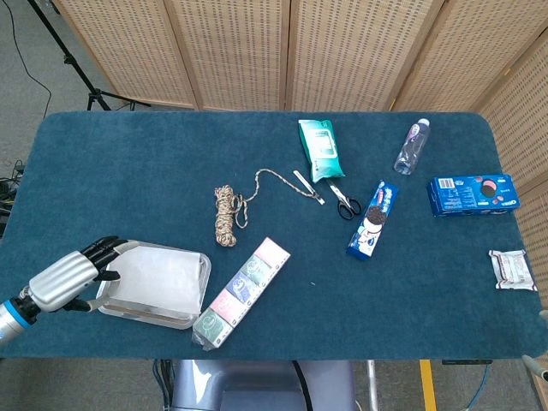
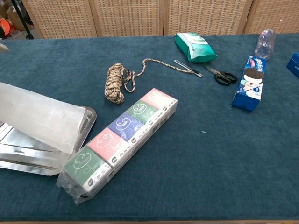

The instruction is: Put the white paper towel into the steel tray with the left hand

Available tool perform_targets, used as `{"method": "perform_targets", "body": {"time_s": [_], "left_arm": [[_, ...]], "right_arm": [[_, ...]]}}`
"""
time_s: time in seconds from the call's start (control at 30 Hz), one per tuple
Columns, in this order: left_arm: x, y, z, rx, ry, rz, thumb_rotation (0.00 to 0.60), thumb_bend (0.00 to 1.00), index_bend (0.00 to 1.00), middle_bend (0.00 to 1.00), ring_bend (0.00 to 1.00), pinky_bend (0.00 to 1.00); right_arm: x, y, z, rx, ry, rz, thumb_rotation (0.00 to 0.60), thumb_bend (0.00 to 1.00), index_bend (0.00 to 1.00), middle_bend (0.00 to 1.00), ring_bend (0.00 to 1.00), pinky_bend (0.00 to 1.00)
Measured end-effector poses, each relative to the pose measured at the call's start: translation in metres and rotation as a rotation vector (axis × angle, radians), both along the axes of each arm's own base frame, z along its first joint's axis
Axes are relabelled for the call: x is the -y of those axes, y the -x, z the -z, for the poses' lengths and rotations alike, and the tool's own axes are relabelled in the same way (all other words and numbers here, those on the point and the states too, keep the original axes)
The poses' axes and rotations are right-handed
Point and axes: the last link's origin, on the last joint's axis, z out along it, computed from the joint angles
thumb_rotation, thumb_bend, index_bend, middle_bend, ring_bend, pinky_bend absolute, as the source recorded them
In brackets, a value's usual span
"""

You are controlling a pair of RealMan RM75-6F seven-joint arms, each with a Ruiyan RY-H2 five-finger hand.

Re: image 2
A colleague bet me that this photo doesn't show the brown cardboard box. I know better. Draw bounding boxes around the brown cardboard box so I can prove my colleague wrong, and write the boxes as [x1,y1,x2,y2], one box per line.
[6,6,27,31]

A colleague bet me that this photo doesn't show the wicker folding screen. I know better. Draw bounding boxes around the wicker folding screen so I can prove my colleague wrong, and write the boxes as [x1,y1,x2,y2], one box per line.
[21,0,299,40]

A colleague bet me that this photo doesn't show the silver metal tray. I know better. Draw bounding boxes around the silver metal tray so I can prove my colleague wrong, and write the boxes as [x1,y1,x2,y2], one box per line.
[0,106,97,177]

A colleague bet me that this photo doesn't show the black handled scissors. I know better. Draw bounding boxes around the black handled scissors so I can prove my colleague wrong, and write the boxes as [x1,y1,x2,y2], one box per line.
[201,63,238,86]

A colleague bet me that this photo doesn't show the camouflage rope bundle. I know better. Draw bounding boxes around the camouflage rope bundle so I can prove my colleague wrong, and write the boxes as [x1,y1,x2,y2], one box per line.
[104,58,195,104]

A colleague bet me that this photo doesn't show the blue table carpet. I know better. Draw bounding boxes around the blue table carpet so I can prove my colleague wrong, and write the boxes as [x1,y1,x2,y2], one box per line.
[0,32,299,222]

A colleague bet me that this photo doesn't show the orange round object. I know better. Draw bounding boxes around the orange round object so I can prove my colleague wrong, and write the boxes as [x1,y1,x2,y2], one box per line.
[0,18,15,39]

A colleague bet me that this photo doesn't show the black tripod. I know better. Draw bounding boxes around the black tripod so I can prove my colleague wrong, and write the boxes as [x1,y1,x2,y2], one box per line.
[10,0,36,40]

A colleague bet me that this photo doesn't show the slim blue cookie box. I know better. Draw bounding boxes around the slim blue cookie box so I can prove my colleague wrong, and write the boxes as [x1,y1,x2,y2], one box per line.
[231,55,267,114]

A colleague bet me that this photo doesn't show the multicolour tissue pack strip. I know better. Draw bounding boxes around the multicolour tissue pack strip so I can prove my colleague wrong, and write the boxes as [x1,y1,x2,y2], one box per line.
[56,87,179,206]

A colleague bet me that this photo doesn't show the clear plastic water bottle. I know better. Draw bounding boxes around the clear plastic water bottle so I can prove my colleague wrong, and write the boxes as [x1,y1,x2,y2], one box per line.
[254,28,277,60]

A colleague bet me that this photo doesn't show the green wet wipes pack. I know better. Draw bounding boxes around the green wet wipes pack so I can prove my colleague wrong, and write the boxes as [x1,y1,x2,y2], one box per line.
[174,32,218,63]

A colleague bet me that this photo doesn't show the wide blue cookie box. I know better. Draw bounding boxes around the wide blue cookie box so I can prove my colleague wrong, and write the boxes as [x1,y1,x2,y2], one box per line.
[286,52,299,79]

